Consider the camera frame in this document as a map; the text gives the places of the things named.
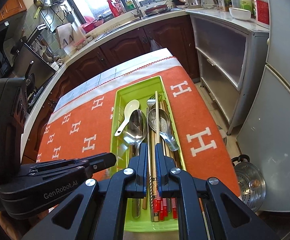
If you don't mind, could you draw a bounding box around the white ceramic soup spoon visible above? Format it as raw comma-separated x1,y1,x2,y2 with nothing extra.
114,99,139,137

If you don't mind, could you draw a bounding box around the large steel soup spoon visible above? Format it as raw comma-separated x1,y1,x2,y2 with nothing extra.
148,108,180,152

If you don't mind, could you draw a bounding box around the steel fork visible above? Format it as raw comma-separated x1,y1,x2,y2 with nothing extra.
147,94,162,110

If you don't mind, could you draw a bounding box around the lone bamboo chopstick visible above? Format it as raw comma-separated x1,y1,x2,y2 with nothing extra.
152,90,161,222

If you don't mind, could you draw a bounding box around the wooden-handled steel spoon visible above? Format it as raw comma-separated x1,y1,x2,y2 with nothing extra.
142,197,147,210

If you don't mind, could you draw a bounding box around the kitchen faucet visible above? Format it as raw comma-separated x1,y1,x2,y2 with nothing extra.
117,0,146,20

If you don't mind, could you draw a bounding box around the orange H-pattern table cloth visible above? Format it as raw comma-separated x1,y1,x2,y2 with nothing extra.
37,56,240,195

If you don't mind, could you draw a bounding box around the green plastic utensil tray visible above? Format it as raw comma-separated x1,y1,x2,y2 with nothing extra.
108,76,180,233

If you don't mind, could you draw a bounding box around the grey refrigerator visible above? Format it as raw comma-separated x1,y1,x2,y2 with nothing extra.
237,0,290,212

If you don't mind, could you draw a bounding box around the black wok on stove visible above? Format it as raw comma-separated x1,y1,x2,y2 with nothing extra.
24,60,35,95

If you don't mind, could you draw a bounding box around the grey storage cabinet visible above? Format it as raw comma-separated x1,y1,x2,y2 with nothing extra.
189,11,269,135

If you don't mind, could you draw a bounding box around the white bowl on counter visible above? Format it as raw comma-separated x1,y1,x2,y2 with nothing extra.
229,7,251,21

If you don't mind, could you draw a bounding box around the red labelled box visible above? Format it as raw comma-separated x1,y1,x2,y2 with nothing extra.
254,0,270,29

